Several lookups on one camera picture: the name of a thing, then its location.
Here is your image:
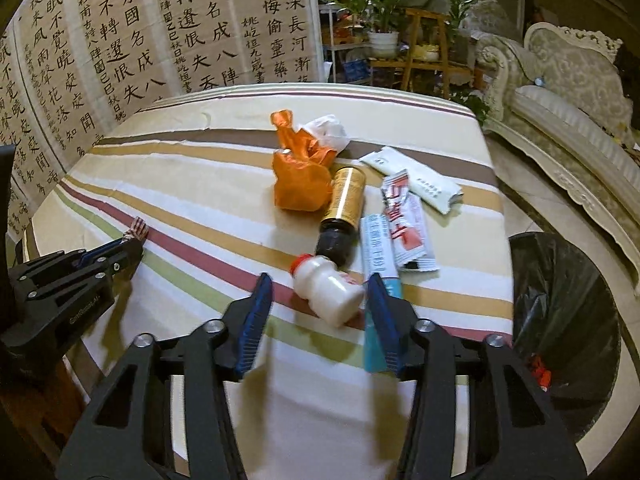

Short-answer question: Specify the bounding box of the potted green plant white pot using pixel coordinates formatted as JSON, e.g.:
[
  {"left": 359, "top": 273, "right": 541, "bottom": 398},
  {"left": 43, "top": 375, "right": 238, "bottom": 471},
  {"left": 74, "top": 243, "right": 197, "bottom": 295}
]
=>
[{"left": 313, "top": 0, "right": 432, "bottom": 60}]

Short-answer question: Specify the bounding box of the patterned candy wrapper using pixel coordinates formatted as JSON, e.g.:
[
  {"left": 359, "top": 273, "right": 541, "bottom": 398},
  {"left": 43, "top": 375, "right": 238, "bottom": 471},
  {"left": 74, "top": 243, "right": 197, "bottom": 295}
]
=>
[{"left": 122, "top": 217, "right": 149, "bottom": 245}]

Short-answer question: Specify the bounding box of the red white snack packet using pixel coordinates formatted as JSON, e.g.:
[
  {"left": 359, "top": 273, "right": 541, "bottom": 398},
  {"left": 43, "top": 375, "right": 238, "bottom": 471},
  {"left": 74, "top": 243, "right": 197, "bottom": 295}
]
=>
[{"left": 381, "top": 170, "right": 439, "bottom": 272}]

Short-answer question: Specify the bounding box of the orange plastic bag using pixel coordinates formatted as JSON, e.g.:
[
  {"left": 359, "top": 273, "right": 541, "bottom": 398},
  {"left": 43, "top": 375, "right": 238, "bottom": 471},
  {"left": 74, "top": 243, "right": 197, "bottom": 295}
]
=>
[{"left": 270, "top": 110, "right": 337, "bottom": 212}]

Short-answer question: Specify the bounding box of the calligraphy folding screen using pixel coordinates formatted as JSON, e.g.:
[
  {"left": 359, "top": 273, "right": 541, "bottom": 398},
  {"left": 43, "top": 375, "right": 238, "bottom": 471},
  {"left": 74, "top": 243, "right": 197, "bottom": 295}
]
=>
[{"left": 1, "top": 0, "right": 323, "bottom": 238}]

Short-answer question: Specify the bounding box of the brown gold-label glass bottle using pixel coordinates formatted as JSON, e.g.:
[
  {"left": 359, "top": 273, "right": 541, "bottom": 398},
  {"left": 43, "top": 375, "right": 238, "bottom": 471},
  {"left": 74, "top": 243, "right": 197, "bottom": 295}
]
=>
[{"left": 316, "top": 167, "right": 367, "bottom": 268}]

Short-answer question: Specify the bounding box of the striped tablecloth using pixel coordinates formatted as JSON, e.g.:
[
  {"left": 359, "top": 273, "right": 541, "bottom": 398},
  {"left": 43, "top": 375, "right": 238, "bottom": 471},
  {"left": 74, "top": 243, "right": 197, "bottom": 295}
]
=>
[{"left": 24, "top": 84, "right": 512, "bottom": 479}]

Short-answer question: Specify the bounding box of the metal shelf rack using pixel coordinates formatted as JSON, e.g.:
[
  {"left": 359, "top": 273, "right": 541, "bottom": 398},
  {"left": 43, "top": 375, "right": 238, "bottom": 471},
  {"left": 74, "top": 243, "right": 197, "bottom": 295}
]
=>
[{"left": 319, "top": 3, "right": 372, "bottom": 84}]

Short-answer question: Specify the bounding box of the white tissue ball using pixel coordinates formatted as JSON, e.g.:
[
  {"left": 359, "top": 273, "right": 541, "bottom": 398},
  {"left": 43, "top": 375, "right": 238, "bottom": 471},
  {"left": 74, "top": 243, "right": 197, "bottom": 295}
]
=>
[{"left": 299, "top": 114, "right": 350, "bottom": 153}]

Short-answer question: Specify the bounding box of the wooden plant stand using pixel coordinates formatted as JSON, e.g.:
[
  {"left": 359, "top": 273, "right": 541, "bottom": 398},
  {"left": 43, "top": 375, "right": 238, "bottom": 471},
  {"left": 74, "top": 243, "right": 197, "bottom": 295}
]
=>
[{"left": 368, "top": 8, "right": 473, "bottom": 99}]

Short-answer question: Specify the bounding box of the yellow bowl on stand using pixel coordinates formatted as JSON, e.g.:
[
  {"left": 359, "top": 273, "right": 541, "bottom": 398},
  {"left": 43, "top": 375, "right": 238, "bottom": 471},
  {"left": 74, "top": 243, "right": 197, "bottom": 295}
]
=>
[{"left": 414, "top": 44, "right": 440, "bottom": 63}]

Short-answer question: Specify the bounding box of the small floor plant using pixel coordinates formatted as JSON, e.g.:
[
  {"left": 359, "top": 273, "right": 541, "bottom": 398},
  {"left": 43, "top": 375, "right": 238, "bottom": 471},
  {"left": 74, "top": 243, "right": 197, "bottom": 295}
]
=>
[{"left": 450, "top": 89, "right": 489, "bottom": 127}]

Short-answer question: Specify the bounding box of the black trash bag bin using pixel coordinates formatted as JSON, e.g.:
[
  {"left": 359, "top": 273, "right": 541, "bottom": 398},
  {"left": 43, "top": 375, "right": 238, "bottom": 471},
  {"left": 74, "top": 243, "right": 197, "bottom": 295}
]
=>
[{"left": 509, "top": 232, "right": 622, "bottom": 441}]

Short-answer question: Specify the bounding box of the white yogurt bottle red cap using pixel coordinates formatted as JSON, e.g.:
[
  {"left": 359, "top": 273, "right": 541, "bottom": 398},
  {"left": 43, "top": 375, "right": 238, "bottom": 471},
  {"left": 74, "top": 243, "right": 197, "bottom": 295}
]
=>
[{"left": 290, "top": 254, "right": 366, "bottom": 327}]

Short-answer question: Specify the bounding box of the red plastic bag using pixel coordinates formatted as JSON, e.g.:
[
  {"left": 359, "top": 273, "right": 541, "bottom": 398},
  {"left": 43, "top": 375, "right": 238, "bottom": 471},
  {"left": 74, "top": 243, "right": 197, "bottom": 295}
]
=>
[{"left": 527, "top": 356, "right": 551, "bottom": 391}]

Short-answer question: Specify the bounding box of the blue white toothpaste box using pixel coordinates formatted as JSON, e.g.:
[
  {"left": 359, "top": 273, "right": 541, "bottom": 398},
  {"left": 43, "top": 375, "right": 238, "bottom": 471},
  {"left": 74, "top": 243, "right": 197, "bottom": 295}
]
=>
[{"left": 358, "top": 212, "right": 407, "bottom": 375}]

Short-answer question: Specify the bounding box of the white long sachet packet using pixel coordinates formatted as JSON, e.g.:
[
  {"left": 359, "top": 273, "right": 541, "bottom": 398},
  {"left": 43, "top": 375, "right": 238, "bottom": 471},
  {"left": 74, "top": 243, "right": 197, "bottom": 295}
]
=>
[{"left": 359, "top": 146, "right": 463, "bottom": 216}]

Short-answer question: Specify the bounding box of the ornate cream sofa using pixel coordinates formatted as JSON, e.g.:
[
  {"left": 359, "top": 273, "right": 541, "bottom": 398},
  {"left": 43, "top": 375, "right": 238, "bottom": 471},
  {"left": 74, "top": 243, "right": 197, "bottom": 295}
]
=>
[{"left": 459, "top": 0, "right": 639, "bottom": 266}]

